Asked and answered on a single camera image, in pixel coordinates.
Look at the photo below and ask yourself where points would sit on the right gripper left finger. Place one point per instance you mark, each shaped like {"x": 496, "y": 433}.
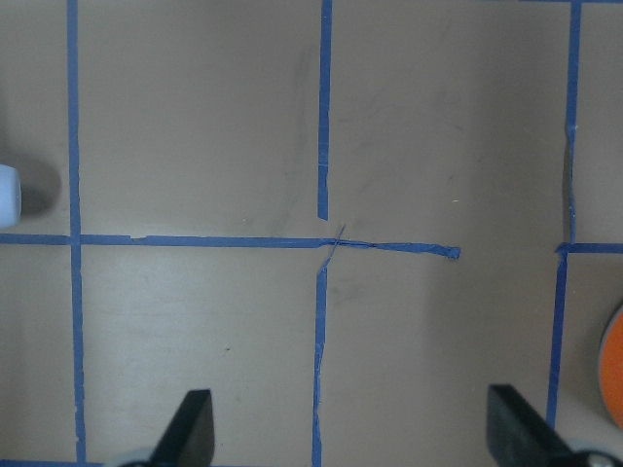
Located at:
{"x": 189, "y": 439}

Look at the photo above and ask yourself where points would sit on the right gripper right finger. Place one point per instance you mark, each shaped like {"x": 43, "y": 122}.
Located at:
{"x": 517, "y": 435}

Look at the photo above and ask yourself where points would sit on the light blue plastic cup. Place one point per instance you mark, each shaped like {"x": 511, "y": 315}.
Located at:
{"x": 10, "y": 196}

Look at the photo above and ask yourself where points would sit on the orange cylindrical can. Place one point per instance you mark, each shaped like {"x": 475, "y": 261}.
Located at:
{"x": 610, "y": 367}

